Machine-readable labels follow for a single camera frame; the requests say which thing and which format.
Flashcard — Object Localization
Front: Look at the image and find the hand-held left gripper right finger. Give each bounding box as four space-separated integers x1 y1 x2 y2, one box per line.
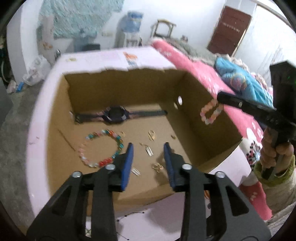
163 142 272 241

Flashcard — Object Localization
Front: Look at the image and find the brown cardboard box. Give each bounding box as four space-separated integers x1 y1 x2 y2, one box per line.
46 66 243 207

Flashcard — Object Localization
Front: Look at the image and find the black wrist watch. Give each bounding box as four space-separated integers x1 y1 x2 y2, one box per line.
70 105 168 124

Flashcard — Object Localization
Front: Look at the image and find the pink floral blanket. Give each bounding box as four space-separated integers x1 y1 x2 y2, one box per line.
151 39 273 220

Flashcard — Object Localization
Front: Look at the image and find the brown door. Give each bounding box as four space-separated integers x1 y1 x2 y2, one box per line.
207 6 252 57

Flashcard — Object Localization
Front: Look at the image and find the blue printed quilt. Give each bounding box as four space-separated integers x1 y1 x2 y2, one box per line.
215 57 274 105

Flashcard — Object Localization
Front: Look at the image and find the white water dispenser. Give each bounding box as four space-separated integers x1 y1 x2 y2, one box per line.
114 32 144 48

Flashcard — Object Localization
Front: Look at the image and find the person's right hand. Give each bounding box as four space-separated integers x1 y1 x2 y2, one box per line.
260 128 294 176

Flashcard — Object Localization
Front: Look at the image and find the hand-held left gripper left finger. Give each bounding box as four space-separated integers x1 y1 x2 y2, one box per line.
26 142 134 241

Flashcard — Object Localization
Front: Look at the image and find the teal floral hanging cloth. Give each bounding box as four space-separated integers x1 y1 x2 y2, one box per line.
38 0 125 40

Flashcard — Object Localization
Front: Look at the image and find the blue water bottle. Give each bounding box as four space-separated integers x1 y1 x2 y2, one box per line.
126 10 144 34

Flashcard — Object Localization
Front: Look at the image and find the pale pink bead bracelet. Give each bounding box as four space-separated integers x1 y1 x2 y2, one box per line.
200 99 225 126

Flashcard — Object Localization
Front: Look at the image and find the white hanging bag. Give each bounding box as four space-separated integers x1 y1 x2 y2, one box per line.
37 22 55 63

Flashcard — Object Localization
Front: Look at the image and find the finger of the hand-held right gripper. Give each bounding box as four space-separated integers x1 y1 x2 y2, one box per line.
217 91 285 124

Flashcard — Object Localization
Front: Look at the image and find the wooden chair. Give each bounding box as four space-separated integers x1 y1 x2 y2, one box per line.
150 20 176 39

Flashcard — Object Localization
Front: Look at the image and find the white wardrobe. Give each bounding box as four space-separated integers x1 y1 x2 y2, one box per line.
233 7 292 81

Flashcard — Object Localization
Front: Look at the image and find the grey floral pillow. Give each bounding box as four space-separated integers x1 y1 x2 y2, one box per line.
162 38 218 65

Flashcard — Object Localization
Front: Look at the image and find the multicolour bead bracelet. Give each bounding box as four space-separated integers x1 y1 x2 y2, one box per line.
79 130 124 168

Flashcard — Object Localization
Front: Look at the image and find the grey panel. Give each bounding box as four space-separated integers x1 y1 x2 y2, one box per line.
0 88 13 130

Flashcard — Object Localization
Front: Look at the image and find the person's right forearm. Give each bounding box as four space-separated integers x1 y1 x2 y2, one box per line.
253 155 296 212

